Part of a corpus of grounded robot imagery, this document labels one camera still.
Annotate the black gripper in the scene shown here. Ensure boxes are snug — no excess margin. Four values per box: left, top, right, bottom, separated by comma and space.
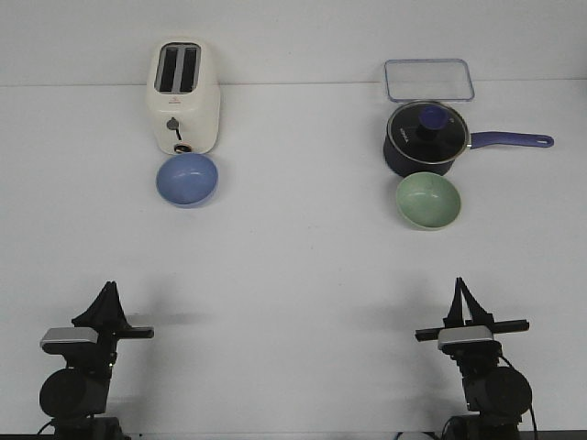
415, 277, 529, 367
72, 281, 154, 367

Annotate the clear rectangular container blue rim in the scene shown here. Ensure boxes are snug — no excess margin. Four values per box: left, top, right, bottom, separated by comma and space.
383, 59, 475, 103

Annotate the glass pot lid blue knob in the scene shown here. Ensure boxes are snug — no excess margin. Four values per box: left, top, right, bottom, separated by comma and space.
388, 101, 470, 164

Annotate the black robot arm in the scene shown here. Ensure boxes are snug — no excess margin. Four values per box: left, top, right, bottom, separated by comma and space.
415, 277, 533, 439
39, 280, 154, 439

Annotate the blue plastic bowl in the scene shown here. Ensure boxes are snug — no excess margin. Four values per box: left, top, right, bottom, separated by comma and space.
155, 153, 219, 208

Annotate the green plastic bowl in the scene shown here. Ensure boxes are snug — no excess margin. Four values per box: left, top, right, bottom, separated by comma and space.
395, 171, 462, 230

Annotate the cream two-slot toaster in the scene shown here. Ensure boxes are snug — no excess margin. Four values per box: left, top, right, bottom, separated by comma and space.
146, 38, 221, 155

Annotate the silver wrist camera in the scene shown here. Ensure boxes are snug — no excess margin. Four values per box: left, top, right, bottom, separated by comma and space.
39, 327, 98, 355
437, 325, 494, 351

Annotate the dark blue saucepan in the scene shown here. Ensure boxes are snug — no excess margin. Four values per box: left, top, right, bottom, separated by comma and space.
382, 131, 554, 177

